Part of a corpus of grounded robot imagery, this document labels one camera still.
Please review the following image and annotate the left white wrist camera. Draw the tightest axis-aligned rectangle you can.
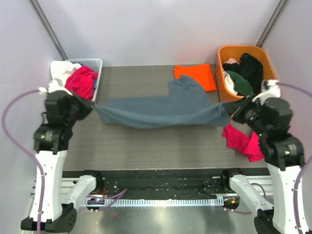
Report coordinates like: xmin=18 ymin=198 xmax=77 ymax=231
xmin=38 ymin=80 xmax=73 ymax=96

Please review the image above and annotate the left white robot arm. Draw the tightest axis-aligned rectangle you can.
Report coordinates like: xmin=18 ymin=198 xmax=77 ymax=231
xmin=20 ymin=90 xmax=104 ymax=234

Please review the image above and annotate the grey-blue t shirt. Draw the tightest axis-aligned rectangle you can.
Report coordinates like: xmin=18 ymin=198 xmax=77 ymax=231
xmin=94 ymin=75 xmax=230 ymax=129

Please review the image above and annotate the white cloth in basket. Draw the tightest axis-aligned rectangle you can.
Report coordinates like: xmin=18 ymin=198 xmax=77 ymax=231
xmin=50 ymin=60 xmax=82 ymax=87

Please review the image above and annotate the black garment in tub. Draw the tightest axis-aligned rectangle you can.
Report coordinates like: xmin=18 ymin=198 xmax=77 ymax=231
xmin=237 ymin=53 xmax=263 ymax=94

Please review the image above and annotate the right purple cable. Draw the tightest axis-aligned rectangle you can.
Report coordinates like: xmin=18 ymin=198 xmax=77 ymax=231
xmin=231 ymin=82 xmax=312 ymax=234

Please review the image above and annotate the white slotted cable duct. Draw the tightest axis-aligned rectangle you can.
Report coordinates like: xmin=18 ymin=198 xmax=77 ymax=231
xmin=84 ymin=197 xmax=224 ymax=207

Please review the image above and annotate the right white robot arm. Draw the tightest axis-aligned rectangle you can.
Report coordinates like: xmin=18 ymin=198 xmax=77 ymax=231
xmin=220 ymin=96 xmax=312 ymax=234

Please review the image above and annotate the pink shirt on table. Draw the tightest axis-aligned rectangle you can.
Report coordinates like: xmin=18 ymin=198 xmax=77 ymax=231
xmin=222 ymin=124 xmax=264 ymax=162

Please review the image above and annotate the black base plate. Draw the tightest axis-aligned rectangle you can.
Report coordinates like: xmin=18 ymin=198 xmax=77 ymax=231
xmin=62 ymin=167 xmax=270 ymax=199

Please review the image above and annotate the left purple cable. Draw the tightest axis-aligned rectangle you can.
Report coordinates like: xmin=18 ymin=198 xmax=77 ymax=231
xmin=1 ymin=89 xmax=129 ymax=234

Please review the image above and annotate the white perforated basket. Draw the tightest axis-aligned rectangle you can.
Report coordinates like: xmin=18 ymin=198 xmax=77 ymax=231
xmin=66 ymin=58 xmax=103 ymax=102

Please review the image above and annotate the orange t shirt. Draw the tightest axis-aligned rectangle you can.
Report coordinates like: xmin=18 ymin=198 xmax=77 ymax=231
xmin=174 ymin=63 xmax=217 ymax=92

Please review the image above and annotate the dark green garment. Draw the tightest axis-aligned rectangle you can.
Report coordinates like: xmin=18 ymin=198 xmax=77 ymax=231
xmin=229 ymin=71 xmax=254 ymax=96

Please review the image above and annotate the pink shirt in basket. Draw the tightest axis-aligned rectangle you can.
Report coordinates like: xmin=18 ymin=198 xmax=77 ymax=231
xmin=65 ymin=66 xmax=98 ymax=100

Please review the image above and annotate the purple cable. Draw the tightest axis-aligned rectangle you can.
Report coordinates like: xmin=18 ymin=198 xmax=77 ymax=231
xmin=1 ymin=89 xmax=129 ymax=234
xmin=231 ymin=82 xmax=312 ymax=234

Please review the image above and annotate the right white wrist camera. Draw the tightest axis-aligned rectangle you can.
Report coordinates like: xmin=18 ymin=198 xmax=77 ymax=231
xmin=252 ymin=79 xmax=281 ymax=105

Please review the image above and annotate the white garment in tub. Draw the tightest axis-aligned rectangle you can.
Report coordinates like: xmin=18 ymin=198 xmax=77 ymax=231
xmin=222 ymin=58 xmax=239 ymax=95

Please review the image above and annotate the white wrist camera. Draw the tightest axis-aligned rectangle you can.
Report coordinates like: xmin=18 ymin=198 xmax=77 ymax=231
xmin=38 ymin=80 xmax=73 ymax=96
xmin=252 ymin=79 xmax=281 ymax=105

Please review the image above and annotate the orange plastic tub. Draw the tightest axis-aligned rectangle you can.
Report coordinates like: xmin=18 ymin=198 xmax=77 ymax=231
xmin=215 ymin=45 xmax=277 ymax=101

